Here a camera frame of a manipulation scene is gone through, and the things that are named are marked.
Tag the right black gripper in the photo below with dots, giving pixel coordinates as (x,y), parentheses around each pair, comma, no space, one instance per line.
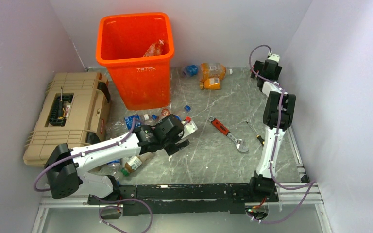
(257,67)

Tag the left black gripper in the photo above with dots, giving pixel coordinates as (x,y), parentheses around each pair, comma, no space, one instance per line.
(173,147)

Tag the red cap clear bottle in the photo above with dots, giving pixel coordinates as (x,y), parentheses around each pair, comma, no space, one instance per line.
(165,112)

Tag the pepsi bottle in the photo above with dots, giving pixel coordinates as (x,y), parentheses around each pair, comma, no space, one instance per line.
(182,112)

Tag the blue label bottle white cap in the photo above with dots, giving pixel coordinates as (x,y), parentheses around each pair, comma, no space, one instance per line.
(119,127)

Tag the orange tea bottle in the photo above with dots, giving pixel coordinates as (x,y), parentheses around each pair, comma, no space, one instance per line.
(157,48)

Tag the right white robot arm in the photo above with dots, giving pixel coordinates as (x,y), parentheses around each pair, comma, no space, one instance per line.
(277,118)

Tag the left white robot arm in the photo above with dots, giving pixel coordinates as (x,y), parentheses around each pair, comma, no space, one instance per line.
(68,169)

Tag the orange plastic bin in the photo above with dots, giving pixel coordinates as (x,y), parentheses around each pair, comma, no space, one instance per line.
(142,82)

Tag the blue label water bottle middle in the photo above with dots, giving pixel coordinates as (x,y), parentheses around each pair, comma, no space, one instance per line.
(152,120)

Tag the blue label water bottle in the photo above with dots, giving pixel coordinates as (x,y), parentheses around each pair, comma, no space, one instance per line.
(114,169)
(152,120)

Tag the brown tea bottle green cap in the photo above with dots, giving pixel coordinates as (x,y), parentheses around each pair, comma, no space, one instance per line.
(134,163)

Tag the small orange bottle far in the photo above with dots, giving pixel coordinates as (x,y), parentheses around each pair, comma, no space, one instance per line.
(211,84)

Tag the blue label water bottle left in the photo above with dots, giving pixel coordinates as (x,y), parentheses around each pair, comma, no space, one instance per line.
(114,169)

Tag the large orange juice bottle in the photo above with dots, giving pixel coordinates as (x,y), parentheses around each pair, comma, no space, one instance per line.
(213,70)

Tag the yellow black screwdriver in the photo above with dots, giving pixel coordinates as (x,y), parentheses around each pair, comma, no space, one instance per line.
(258,136)

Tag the blue crushed bottle far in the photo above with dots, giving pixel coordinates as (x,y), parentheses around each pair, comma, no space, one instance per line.
(189,71)

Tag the tan tool case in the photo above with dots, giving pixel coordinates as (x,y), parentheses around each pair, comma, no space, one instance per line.
(75,112)

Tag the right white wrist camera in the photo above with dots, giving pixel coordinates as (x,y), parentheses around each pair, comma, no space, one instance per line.
(273,57)

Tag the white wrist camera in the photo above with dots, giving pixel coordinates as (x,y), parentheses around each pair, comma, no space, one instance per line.
(273,57)
(189,127)

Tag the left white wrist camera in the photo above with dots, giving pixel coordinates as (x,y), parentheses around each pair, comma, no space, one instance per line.
(189,127)

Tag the black base frame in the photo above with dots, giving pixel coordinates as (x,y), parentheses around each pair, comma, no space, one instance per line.
(187,198)

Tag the adjustable wrench red handle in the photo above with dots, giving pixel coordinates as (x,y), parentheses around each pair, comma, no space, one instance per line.
(239,143)

